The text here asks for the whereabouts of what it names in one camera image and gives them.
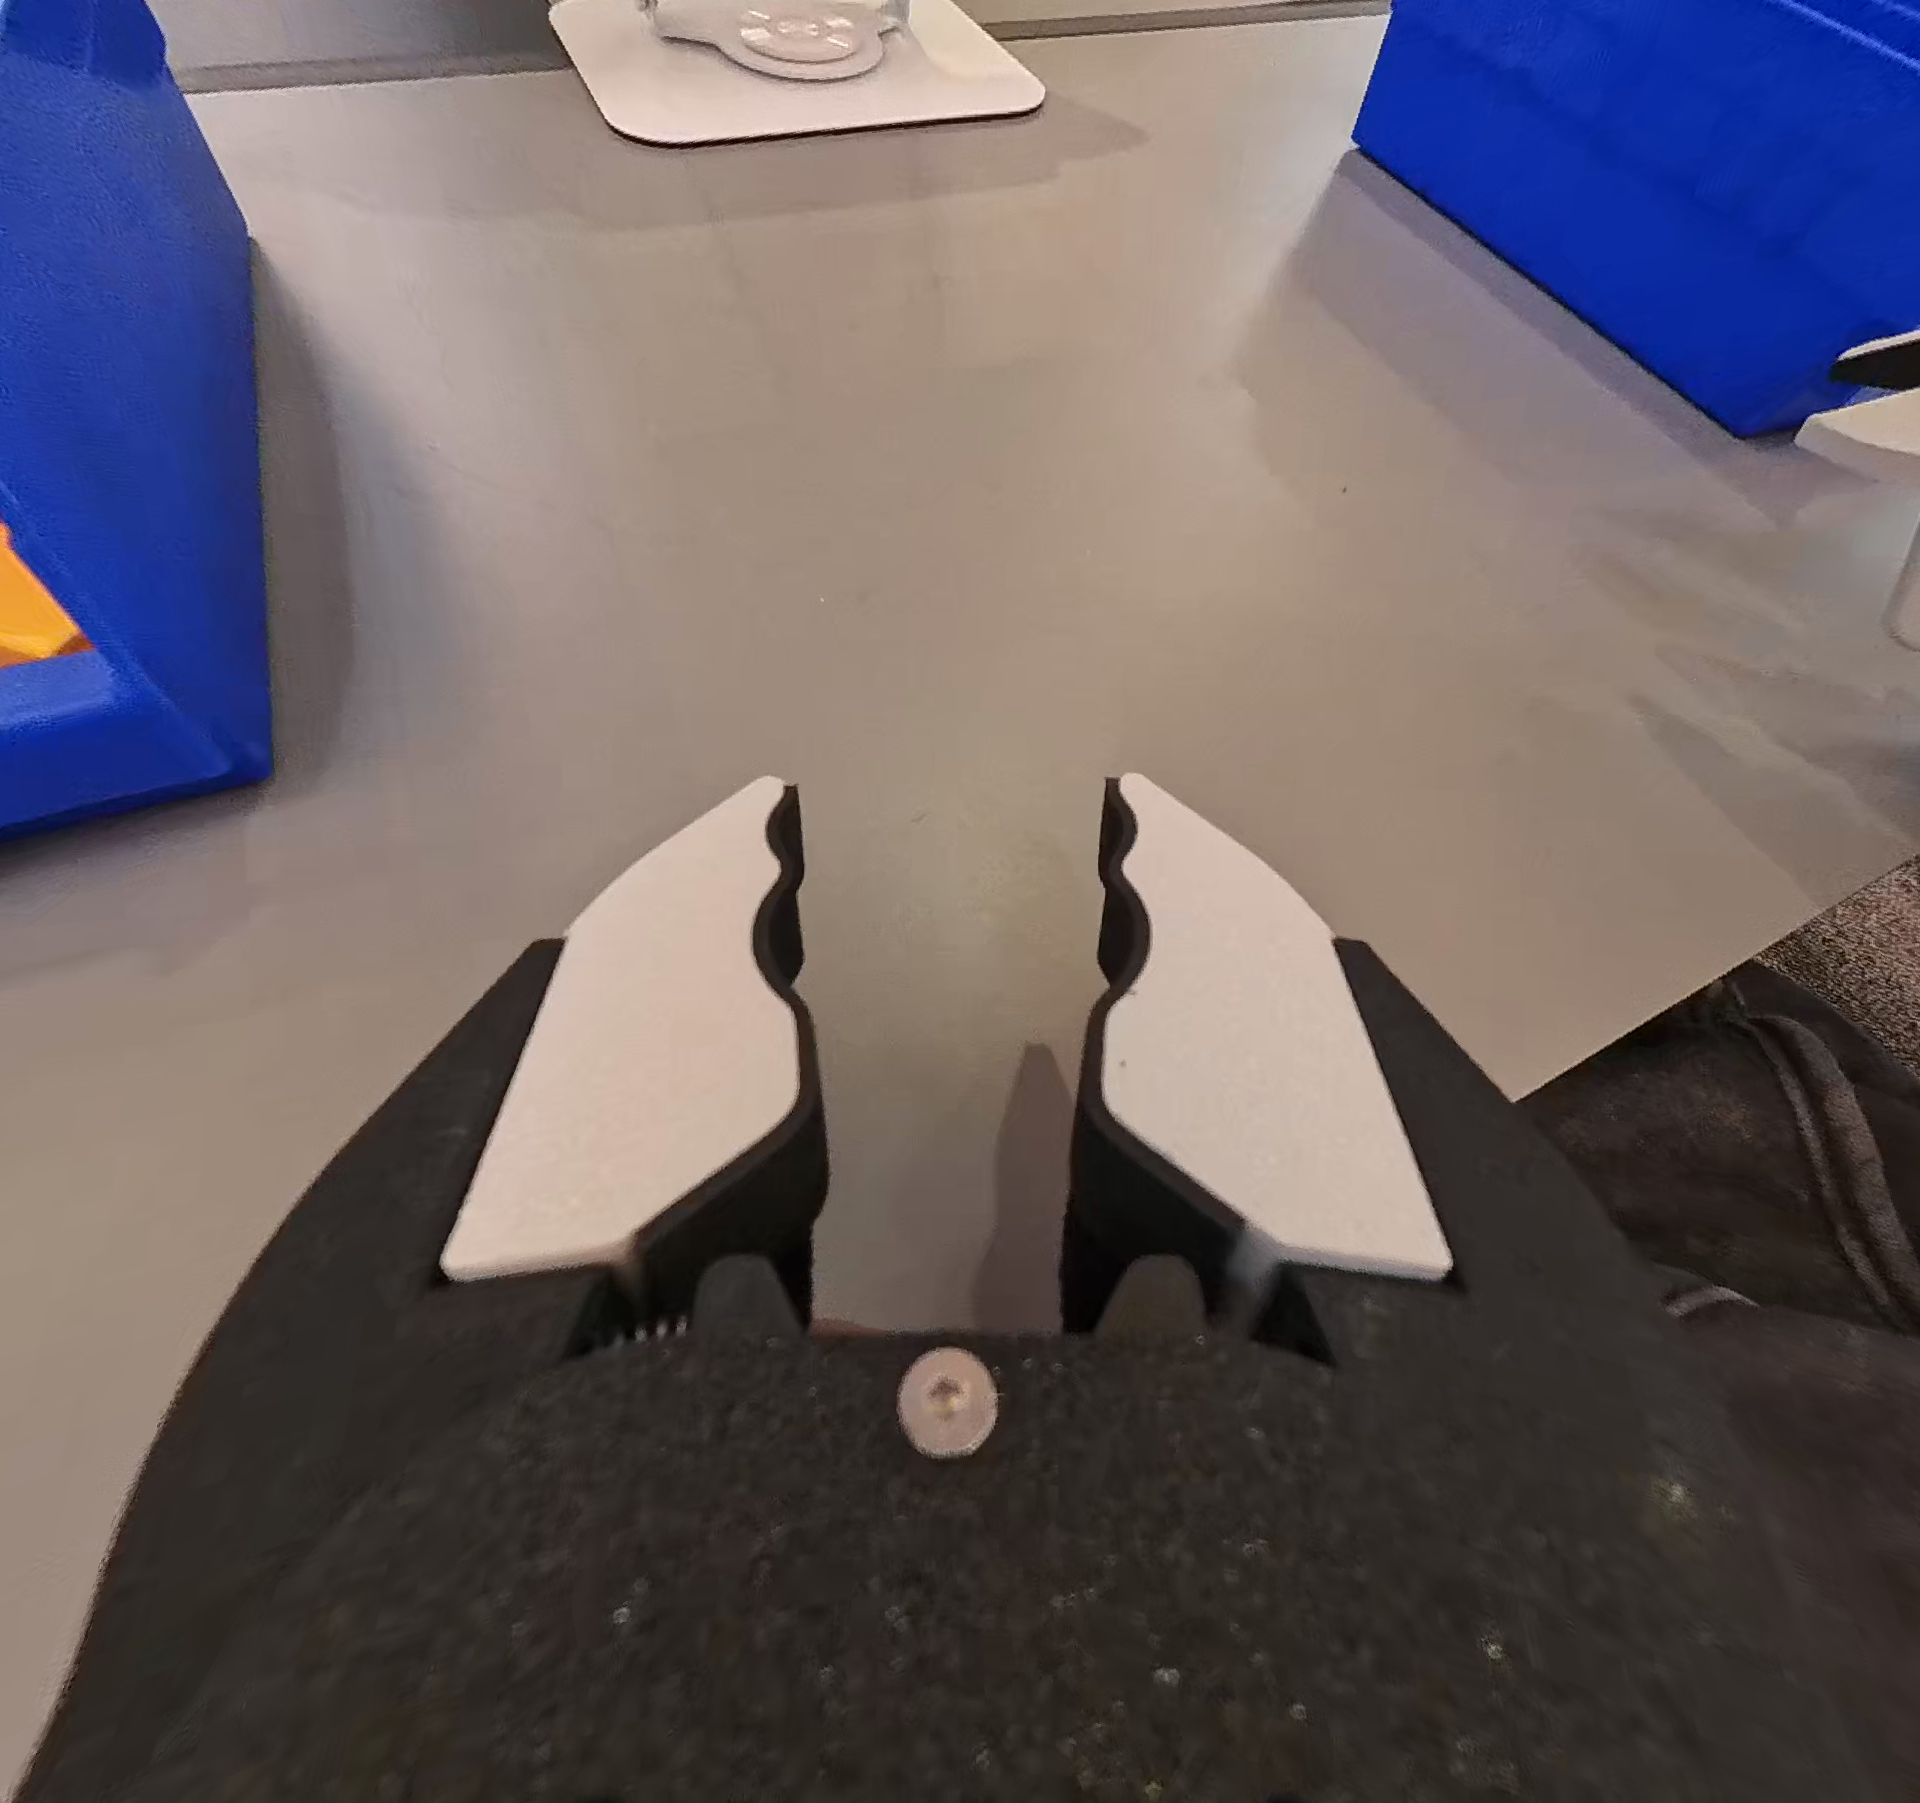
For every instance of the blue plastic bin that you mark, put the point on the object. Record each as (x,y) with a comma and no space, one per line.
(1620,153)
(120,333)

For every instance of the grey desk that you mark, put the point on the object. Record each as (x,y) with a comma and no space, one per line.
(900,482)

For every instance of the person's grey sweatshirt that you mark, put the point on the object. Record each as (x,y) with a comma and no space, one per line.
(1801,1156)

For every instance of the white tablet stand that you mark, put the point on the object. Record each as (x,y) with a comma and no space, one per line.
(677,78)

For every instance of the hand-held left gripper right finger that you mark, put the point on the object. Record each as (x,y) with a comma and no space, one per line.
(1262,1082)

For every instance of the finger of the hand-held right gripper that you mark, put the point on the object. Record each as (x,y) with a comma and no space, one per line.
(1891,362)
(1875,431)

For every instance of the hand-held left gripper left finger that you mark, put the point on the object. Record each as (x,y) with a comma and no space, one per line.
(629,1082)

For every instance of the yellow one-stud toy block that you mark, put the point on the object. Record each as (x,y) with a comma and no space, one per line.
(30,618)

